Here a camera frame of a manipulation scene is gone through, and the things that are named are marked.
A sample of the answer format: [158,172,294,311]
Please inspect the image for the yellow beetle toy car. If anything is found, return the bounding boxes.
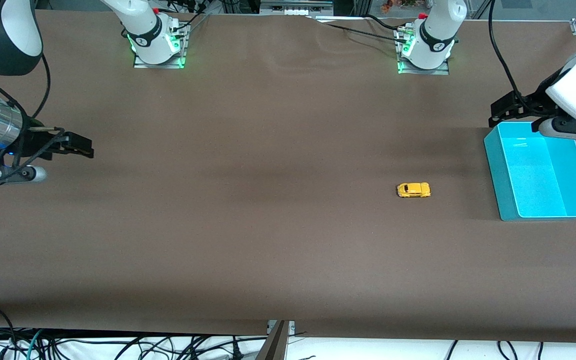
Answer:
[396,182,432,199]

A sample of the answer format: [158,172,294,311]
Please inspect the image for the cyan plastic bin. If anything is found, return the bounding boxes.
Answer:
[483,121,576,222]

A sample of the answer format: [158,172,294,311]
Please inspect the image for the brown table mat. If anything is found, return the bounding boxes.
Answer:
[0,9,576,345]

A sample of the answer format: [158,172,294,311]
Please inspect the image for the white power strip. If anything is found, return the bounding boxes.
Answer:
[259,0,335,17]

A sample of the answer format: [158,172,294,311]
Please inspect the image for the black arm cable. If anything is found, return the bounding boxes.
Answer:
[0,52,52,171]
[487,0,534,108]

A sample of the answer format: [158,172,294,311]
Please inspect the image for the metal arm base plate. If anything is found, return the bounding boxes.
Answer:
[396,29,451,76]
[133,24,188,70]

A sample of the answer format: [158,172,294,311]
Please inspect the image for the black cable on mat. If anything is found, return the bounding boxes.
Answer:
[313,17,411,41]

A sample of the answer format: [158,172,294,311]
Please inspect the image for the teal cable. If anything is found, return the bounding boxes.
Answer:
[26,328,45,360]

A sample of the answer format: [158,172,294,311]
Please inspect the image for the metal table bracket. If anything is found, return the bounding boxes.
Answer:
[254,320,297,360]

